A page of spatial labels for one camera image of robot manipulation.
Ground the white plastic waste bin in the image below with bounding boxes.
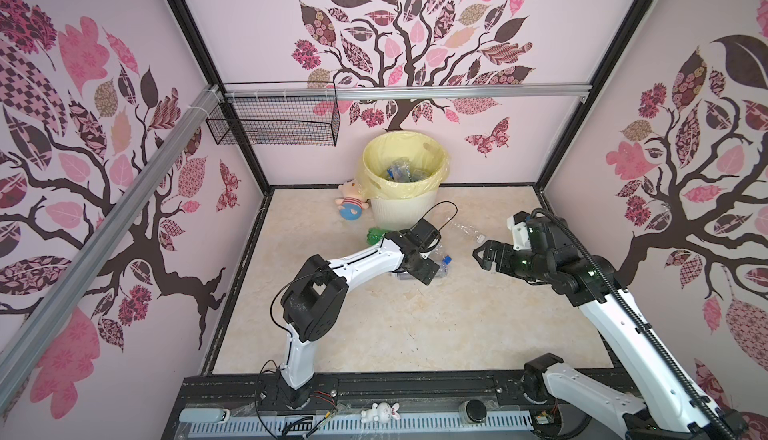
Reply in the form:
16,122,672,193
370,190,438,231

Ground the blue label bottle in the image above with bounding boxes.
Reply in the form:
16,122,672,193
386,157,423,183
429,244,452,278

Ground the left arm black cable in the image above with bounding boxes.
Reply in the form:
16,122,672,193
419,199,460,237

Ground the clear bottle purple cap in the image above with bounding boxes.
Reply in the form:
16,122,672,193
391,271,416,281

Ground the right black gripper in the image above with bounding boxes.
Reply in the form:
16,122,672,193
470,239,550,283

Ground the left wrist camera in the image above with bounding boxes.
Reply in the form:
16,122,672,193
408,218,441,253

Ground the black corrugated cable hose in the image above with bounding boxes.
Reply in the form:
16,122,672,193
527,208,739,440

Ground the white vented cable duct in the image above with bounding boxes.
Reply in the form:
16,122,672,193
181,411,533,439

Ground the aluminium rail back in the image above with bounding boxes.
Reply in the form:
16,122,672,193
225,84,592,101

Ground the black wire mesh basket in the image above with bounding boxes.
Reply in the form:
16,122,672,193
206,80,341,147

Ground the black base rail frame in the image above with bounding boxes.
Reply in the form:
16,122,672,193
160,367,683,440

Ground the aluminium rail left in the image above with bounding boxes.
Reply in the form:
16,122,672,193
1,85,221,408

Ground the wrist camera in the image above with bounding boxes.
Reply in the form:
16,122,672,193
408,218,441,253
507,211,531,251

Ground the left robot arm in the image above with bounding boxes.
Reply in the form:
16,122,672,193
280,224,441,391

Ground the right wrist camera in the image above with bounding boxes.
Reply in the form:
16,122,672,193
507,211,531,251

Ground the plush doll toy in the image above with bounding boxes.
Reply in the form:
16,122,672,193
335,180,370,221

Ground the yellow plastic bin liner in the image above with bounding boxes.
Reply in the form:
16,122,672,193
356,131,450,200

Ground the green bottle near bin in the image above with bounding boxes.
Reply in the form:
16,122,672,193
366,227,388,246

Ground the aluminium rail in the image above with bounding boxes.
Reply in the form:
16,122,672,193
1,85,221,408
225,84,592,101

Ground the white bunny figurine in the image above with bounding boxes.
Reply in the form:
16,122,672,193
360,402,401,424

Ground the black round knob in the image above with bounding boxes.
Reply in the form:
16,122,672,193
459,399,488,425

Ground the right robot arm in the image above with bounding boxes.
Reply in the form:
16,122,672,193
472,218,749,439

